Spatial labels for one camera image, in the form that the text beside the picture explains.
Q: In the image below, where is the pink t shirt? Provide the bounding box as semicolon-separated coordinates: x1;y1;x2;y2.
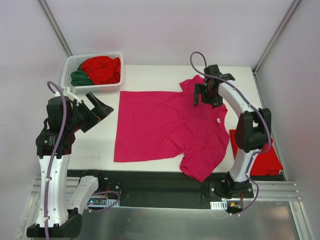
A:
114;76;230;182

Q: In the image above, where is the white perforated plastic basket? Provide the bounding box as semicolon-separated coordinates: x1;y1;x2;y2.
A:
60;52;125;95

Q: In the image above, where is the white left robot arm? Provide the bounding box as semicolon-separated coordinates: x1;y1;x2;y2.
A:
26;93;114;238

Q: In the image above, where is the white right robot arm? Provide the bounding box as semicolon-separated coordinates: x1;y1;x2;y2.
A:
193;64;272;198

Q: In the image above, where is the green t shirt in basket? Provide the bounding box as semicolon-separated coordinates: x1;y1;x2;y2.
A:
70;70;94;87

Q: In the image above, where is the red t shirt in basket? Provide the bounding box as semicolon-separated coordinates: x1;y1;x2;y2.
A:
80;56;121;85

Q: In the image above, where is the folded red t shirt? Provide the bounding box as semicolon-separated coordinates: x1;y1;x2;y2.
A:
229;128;284;177

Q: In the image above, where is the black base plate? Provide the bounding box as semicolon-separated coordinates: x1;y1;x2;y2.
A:
50;169;261;209

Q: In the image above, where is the left aluminium frame post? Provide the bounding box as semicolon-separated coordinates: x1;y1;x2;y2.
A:
37;0;74;67

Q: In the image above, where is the aluminium frame post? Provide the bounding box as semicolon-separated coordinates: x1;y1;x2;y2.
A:
252;0;303;76
37;0;74;67

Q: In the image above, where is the right aluminium frame post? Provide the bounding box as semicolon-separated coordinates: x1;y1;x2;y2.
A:
252;0;303;76

